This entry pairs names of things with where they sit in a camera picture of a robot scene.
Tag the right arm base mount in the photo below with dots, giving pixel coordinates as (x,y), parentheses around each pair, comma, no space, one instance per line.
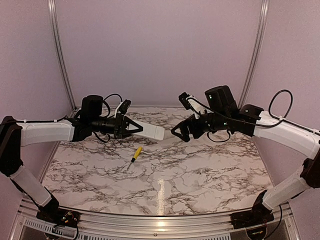
(257,215)

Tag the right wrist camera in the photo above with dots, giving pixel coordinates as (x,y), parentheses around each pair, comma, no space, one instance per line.
(189,102)

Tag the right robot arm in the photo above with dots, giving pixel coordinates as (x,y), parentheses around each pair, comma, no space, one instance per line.
(282,135)

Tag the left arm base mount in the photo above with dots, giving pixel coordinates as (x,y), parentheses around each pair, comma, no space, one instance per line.
(52,213)

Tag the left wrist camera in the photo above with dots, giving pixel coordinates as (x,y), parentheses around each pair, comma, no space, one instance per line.
(122,108)

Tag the front aluminium rail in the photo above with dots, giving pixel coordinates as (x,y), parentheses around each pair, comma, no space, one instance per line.
(229,225)

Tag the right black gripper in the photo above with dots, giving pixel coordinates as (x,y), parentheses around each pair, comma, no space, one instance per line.
(190,121)

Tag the white remote control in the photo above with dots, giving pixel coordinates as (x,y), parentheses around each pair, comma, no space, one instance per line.
(151,131)

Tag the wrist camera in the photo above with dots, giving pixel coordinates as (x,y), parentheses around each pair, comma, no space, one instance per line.
(189,102)
(122,108)

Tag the yellow handled screwdriver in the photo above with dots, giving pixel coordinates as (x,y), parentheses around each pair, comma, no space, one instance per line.
(135,156)

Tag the right aluminium frame post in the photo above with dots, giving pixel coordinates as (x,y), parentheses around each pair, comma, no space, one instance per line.
(260,33)

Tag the left aluminium frame post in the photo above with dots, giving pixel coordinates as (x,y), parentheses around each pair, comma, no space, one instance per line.
(59,52)

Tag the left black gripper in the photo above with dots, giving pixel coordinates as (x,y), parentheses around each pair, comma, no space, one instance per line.
(126,121)

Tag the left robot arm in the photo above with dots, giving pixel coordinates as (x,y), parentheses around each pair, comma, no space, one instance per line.
(16,134)

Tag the aluminium frame post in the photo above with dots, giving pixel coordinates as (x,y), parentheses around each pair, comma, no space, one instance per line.
(59,52)
(260,33)

